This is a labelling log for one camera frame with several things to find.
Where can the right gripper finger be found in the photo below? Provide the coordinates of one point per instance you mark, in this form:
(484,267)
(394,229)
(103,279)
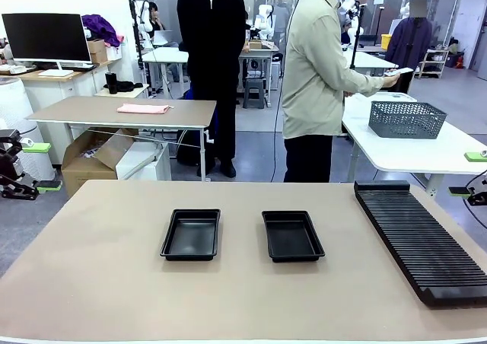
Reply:
(460,191)
(475,157)

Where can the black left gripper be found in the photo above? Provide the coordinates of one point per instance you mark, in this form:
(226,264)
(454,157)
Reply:
(5,166)

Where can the black ESD tray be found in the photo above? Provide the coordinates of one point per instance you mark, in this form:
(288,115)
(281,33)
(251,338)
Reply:
(293,241)
(190,241)

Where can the beige person right forearm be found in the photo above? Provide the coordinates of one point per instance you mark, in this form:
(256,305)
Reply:
(367,83)

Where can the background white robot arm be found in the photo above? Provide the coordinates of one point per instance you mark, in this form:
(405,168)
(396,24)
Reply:
(355,16)
(144,11)
(264,16)

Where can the beige person right hand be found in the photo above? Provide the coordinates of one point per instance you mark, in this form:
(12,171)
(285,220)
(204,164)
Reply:
(391,80)

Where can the large cardboard box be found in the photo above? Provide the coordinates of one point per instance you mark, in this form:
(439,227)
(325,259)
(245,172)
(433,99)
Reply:
(87,165)

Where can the black slotted board rack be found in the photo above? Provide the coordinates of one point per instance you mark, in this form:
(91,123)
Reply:
(418,241)

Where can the white air purifier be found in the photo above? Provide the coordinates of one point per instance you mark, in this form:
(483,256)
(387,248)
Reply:
(15,104)

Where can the grey side table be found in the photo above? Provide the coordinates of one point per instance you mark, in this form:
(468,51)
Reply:
(95,112)

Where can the grey plastic basket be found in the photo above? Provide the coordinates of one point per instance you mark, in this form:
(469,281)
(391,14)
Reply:
(407,119)

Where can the white desk wooden top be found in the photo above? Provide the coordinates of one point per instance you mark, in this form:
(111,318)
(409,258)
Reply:
(57,89)

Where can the red fire extinguisher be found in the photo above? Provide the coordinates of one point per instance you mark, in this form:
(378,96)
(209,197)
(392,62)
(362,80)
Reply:
(459,61)

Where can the white cabinet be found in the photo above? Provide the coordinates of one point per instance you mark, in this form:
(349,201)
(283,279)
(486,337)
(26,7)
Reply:
(144,165)

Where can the black keyboard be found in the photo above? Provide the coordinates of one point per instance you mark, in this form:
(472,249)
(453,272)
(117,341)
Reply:
(81,68)

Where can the black tumbler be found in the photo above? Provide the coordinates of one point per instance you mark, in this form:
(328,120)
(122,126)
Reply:
(111,83)

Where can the small shelf unit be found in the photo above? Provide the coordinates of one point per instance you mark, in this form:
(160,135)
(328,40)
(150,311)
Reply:
(437,55)

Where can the pink cloth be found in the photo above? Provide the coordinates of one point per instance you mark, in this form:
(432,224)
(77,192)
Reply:
(142,109)

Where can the black cloth bundle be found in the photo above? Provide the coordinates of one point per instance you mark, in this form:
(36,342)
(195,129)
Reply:
(127,86)

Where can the low wooden shelf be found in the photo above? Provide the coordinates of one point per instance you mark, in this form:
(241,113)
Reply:
(137,91)

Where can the small cardboard box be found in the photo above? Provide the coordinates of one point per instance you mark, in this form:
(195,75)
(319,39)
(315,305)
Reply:
(97,53)

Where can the black computer monitor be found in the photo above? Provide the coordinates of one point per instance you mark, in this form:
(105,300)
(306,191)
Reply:
(45,35)

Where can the person in navy coat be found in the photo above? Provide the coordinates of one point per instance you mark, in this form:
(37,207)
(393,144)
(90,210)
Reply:
(412,39)

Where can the white storage box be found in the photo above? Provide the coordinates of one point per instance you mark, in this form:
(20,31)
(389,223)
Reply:
(114,53)

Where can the grey door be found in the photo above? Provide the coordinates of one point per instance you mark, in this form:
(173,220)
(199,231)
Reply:
(473,20)

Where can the yellow bin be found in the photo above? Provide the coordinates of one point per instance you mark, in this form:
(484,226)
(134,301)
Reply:
(386,42)

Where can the white background table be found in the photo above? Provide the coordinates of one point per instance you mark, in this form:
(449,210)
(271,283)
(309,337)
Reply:
(167,54)
(367,60)

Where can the purple clothing pile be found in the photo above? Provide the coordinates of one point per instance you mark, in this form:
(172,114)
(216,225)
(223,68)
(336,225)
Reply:
(99,26)

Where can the grey laptop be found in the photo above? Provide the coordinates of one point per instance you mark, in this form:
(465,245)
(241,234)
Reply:
(163,36)

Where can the person in beige shirt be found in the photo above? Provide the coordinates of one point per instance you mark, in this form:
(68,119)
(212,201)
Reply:
(312,74)

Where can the seated background person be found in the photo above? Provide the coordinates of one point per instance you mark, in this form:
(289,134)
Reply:
(155,16)

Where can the person in black clothes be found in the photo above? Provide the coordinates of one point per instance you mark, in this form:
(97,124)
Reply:
(211,35)

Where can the grey plastic stool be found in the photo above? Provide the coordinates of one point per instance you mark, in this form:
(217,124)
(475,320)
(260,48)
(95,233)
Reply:
(254,93)

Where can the grey background desk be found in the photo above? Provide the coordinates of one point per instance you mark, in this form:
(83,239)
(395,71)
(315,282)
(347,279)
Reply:
(258,53)

